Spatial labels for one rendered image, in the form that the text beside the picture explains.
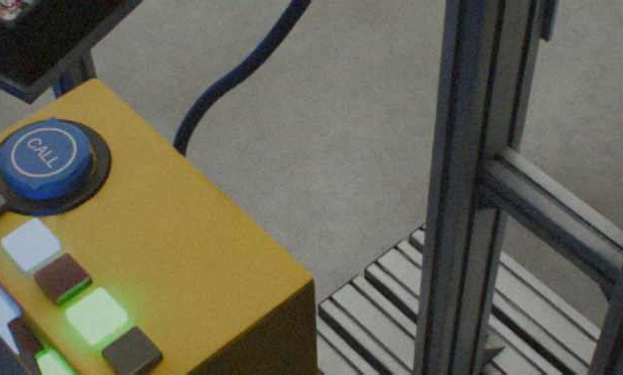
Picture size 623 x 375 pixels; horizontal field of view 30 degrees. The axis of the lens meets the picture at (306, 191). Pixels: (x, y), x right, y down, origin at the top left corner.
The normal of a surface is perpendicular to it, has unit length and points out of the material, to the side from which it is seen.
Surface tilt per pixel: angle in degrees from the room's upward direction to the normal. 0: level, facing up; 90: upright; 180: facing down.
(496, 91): 90
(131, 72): 0
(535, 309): 0
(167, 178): 0
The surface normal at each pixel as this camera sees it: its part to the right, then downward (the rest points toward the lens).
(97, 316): -0.03, -0.62
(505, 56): 0.66, 0.58
